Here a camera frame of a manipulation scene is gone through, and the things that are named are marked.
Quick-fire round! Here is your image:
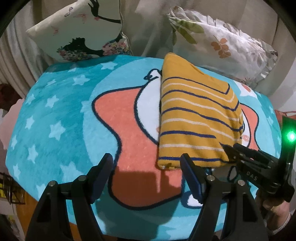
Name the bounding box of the yellow striped knit sweater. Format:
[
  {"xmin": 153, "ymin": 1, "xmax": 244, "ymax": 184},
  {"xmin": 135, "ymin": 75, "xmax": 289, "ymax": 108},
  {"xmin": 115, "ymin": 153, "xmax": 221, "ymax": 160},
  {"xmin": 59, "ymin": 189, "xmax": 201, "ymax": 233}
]
[{"xmin": 158, "ymin": 53, "xmax": 244, "ymax": 169}]

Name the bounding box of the right hand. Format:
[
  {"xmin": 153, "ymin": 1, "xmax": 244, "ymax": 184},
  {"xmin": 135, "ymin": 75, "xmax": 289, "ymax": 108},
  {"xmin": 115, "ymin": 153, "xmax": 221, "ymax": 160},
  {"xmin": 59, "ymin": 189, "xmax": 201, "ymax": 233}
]
[{"xmin": 255, "ymin": 190, "xmax": 292, "ymax": 235}]

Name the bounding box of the red cloth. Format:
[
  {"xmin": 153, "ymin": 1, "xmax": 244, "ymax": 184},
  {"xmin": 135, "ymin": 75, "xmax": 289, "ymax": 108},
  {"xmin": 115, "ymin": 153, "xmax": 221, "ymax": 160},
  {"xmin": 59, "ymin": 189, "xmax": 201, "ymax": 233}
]
[{"xmin": 274, "ymin": 109, "xmax": 296, "ymax": 126}]

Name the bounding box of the pink cloth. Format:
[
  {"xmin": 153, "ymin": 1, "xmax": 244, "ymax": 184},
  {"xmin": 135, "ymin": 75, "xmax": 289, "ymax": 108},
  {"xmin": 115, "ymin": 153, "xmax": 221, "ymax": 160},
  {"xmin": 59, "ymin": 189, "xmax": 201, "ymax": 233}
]
[{"xmin": 0, "ymin": 99, "xmax": 24, "ymax": 150}]

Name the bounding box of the turquoise star cartoon blanket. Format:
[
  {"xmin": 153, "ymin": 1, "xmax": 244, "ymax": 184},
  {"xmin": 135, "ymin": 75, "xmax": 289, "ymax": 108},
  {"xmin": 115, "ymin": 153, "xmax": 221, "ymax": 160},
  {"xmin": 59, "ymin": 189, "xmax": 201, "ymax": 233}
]
[{"xmin": 6, "ymin": 54, "xmax": 281, "ymax": 240}]

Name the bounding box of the white pillow with leaf print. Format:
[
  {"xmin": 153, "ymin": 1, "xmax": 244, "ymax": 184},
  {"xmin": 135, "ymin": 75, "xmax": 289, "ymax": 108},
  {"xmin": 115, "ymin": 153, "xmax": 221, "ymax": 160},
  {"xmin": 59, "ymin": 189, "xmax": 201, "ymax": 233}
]
[{"xmin": 168, "ymin": 6, "xmax": 278, "ymax": 88}]

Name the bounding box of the beige striped curtain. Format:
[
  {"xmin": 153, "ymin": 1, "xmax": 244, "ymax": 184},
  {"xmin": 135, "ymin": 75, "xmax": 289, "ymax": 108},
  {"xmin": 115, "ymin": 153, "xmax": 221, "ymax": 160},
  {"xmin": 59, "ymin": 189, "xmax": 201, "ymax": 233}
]
[{"xmin": 1, "ymin": 11, "xmax": 55, "ymax": 98}]

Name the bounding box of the white pillow with black figure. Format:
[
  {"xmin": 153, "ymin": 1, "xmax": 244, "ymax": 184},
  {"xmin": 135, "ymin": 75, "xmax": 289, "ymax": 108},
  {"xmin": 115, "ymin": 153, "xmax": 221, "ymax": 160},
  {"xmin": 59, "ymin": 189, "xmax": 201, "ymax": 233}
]
[{"xmin": 26, "ymin": 1, "xmax": 132, "ymax": 62}]

